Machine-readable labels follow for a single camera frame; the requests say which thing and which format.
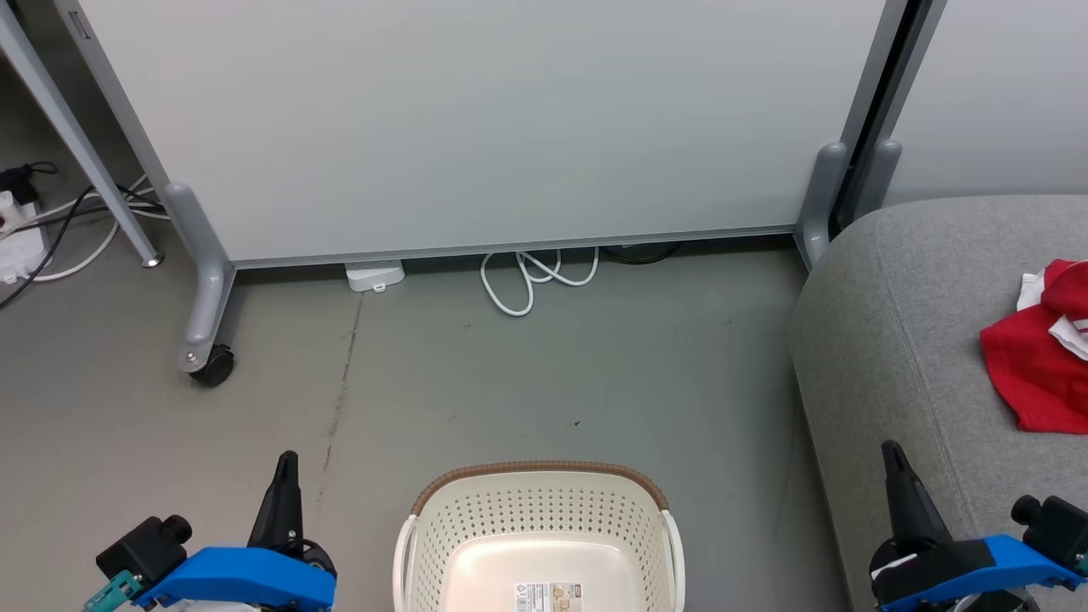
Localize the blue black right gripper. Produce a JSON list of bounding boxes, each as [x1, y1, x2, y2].
[[869, 440, 1086, 612]]

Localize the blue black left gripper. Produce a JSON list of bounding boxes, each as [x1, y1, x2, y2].
[[136, 450, 338, 611]]

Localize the red printed t-shirt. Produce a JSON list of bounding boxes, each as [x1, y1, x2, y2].
[[979, 302, 1088, 435]]

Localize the cream perforated laundry basket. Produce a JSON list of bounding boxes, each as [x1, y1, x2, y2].
[[393, 462, 687, 612]]

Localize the basket label sticker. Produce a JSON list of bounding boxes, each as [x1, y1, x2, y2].
[[513, 582, 587, 612]]

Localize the grey fabric sofa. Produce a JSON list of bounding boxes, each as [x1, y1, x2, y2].
[[789, 194, 1088, 612]]

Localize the grey partition foot with castor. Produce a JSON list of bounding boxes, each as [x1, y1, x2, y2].
[[163, 181, 236, 388]]

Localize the white power adapter box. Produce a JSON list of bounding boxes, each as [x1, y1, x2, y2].
[[344, 260, 406, 294]]

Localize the white power strip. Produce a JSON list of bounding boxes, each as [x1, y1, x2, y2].
[[0, 191, 49, 286]]

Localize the black plug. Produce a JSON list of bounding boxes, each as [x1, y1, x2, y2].
[[0, 161, 59, 207]]

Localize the narrow white partition panel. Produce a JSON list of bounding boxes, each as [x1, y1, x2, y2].
[[880, 0, 1088, 207]]

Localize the grey metal table leg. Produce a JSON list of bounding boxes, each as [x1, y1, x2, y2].
[[0, 0, 165, 269]]

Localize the large white partition panel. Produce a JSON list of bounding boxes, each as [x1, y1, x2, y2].
[[53, 0, 910, 269]]

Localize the teal left cable connector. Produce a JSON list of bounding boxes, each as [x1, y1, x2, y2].
[[82, 569, 145, 612]]

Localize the white coiled floor cable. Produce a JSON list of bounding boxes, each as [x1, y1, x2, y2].
[[479, 246, 601, 318]]

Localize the thin black floor cable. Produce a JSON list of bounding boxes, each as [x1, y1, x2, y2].
[[598, 243, 683, 266]]

